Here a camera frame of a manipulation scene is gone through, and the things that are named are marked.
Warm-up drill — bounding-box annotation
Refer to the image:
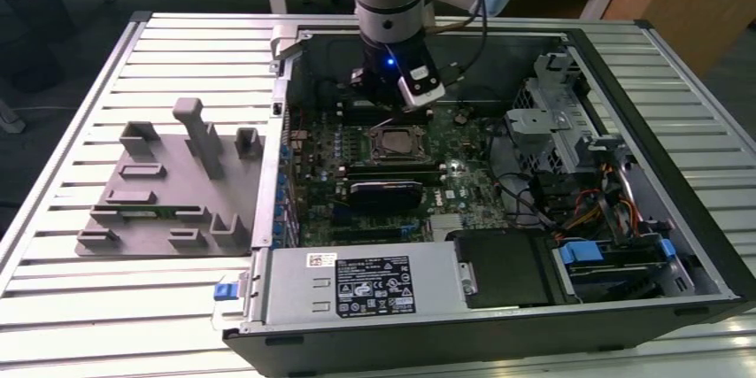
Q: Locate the CPU socket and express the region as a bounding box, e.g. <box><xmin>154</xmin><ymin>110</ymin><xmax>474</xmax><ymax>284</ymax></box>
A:
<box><xmin>367</xmin><ymin>124</ymin><xmax>431</xmax><ymax>163</ymax></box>

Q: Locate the small black graphics card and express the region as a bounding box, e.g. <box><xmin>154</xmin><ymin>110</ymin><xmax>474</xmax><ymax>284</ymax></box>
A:
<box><xmin>347</xmin><ymin>180</ymin><xmax>426</xmax><ymax>216</ymax></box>

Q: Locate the metal drive cage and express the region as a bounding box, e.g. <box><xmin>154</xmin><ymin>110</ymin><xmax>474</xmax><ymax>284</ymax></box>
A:
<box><xmin>504</xmin><ymin>52</ymin><xmax>598</xmax><ymax>175</ymax></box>

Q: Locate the green motherboard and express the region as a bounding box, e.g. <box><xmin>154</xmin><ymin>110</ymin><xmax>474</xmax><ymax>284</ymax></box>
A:
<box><xmin>283</xmin><ymin>101</ymin><xmax>515</xmax><ymax>249</ymax></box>

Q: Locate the silver chipset heatsink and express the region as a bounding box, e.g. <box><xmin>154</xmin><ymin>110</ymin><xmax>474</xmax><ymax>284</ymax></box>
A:
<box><xmin>430</xmin><ymin>213</ymin><xmax>470</xmax><ymax>238</ymax></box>

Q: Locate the black expansion slot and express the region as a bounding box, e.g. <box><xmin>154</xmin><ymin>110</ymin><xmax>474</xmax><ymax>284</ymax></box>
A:
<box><xmin>330</xmin><ymin>228</ymin><xmax>430</xmax><ymax>245</ymax></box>

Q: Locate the black plastic shroud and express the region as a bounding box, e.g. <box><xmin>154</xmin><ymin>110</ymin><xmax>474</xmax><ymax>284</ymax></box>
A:
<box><xmin>452</xmin><ymin>228</ymin><xmax>572</xmax><ymax>310</ymax></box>

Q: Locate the green RAM stick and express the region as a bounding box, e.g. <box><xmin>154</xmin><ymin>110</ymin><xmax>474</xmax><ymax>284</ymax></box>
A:
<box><xmin>120</xmin><ymin>204</ymin><xmax>202</xmax><ymax>220</ymax></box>

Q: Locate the silver power supply with label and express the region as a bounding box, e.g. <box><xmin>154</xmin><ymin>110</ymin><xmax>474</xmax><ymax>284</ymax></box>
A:
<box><xmin>252</xmin><ymin>247</ymin><xmax>468</xmax><ymax>326</ymax></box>

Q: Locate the grey parts rack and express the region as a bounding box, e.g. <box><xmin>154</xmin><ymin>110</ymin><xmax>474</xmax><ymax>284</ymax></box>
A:
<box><xmin>74</xmin><ymin>96</ymin><xmax>268</xmax><ymax>259</ymax></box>

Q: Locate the hard disk in blue carrier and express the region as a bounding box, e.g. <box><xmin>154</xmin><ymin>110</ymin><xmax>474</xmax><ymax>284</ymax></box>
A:
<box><xmin>555</xmin><ymin>239</ymin><xmax>679</xmax><ymax>295</ymax></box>

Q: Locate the wooden cabinet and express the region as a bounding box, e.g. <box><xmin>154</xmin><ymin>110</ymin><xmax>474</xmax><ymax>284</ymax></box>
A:
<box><xmin>602</xmin><ymin>0</ymin><xmax>756</xmax><ymax>82</ymax></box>

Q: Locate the black office chair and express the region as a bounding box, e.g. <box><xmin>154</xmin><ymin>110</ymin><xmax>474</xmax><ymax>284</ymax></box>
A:
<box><xmin>0</xmin><ymin>0</ymin><xmax>82</xmax><ymax>135</ymax></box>

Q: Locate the black open PC case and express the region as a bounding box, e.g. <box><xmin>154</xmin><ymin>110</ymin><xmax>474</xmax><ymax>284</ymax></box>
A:
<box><xmin>223</xmin><ymin>19</ymin><xmax>756</xmax><ymax>374</ymax></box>

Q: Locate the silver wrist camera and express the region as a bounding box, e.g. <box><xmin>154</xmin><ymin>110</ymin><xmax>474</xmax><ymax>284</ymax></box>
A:
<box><xmin>395</xmin><ymin>62</ymin><xmax>447</xmax><ymax>110</ymax></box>

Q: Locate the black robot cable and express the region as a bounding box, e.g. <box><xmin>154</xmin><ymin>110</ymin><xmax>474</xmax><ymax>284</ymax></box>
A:
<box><xmin>430</xmin><ymin>0</ymin><xmax>495</xmax><ymax>85</ymax></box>

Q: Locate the black looped cable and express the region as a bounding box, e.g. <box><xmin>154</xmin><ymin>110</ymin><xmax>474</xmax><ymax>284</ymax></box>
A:
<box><xmin>494</xmin><ymin>170</ymin><xmax>570</xmax><ymax>238</ymax></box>

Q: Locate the yellow power wire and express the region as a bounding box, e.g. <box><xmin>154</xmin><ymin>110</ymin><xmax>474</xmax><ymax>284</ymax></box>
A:
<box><xmin>564</xmin><ymin>212</ymin><xmax>602</xmax><ymax>231</ymax></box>

